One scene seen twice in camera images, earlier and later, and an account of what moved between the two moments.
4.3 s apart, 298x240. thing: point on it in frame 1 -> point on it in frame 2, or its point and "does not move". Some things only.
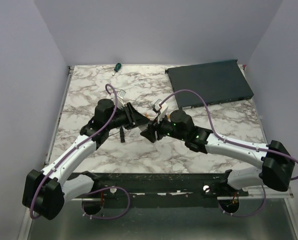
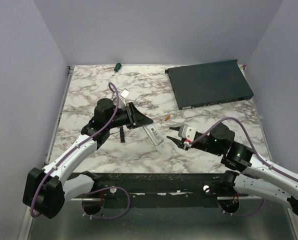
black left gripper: [134, 118] does not move
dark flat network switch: [219, 82] does not move
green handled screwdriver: [117, 67] does not move
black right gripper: [149, 132] -> [179, 143]
